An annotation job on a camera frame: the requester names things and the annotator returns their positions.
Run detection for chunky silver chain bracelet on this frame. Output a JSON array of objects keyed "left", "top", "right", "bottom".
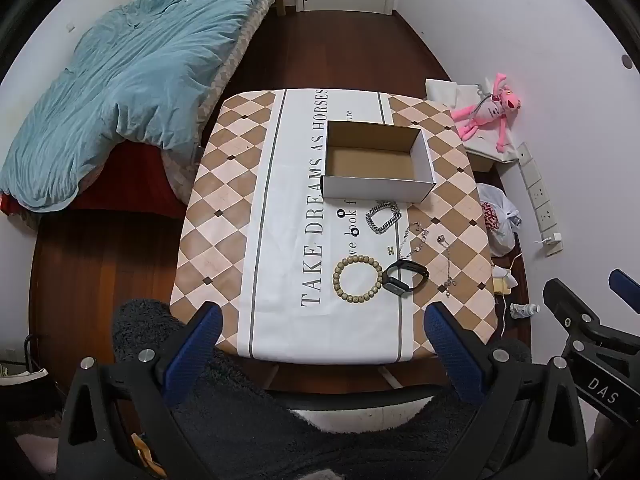
[{"left": 365, "top": 201, "right": 402, "bottom": 235}]

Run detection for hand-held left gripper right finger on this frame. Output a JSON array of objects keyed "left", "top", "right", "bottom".
[{"left": 424, "top": 302, "right": 589, "bottom": 480}]

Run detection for pale yellow packet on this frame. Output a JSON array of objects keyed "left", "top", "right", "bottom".
[{"left": 492, "top": 267, "right": 519, "bottom": 297}]

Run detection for white charger cable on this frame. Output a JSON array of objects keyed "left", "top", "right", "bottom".
[{"left": 499, "top": 252, "right": 524, "bottom": 337}]

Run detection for blue duvet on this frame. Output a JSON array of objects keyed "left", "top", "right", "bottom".
[{"left": 0, "top": 0, "right": 264, "bottom": 212}]

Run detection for white cardboard box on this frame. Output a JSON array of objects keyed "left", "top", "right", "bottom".
[{"left": 320, "top": 121, "right": 437, "bottom": 205}]

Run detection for pink plush toy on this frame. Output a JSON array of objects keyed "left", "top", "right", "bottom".
[{"left": 452, "top": 72, "right": 524, "bottom": 152}]

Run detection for white wall socket panel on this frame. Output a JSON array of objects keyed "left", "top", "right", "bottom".
[{"left": 516, "top": 142, "right": 564, "bottom": 257}]

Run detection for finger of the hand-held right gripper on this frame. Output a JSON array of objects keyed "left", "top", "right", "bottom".
[
  {"left": 608, "top": 268, "right": 640, "bottom": 312},
  {"left": 543, "top": 278, "right": 640, "bottom": 359}
]

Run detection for black smart band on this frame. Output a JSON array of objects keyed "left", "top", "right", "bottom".
[{"left": 382, "top": 259, "right": 430, "bottom": 295}]

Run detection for checkered tablecloth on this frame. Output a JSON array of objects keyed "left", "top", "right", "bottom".
[{"left": 169, "top": 88, "right": 501, "bottom": 365}]

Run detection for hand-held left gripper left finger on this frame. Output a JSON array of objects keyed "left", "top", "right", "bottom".
[{"left": 55, "top": 301, "right": 224, "bottom": 480}]

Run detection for thin silver chain bracelet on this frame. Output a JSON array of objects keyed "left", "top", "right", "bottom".
[{"left": 440, "top": 245, "right": 459, "bottom": 289}]

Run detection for silver necklace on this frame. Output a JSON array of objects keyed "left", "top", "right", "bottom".
[{"left": 397, "top": 222, "right": 430, "bottom": 261}]

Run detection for white papers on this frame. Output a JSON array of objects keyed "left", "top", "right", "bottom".
[{"left": 0, "top": 367, "right": 50, "bottom": 387}]

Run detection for wooden bead bracelet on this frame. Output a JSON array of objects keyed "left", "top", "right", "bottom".
[{"left": 333, "top": 256, "right": 384, "bottom": 305}]

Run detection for white plastic bag red print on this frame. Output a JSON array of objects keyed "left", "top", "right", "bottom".
[{"left": 475, "top": 182, "right": 524, "bottom": 257}]

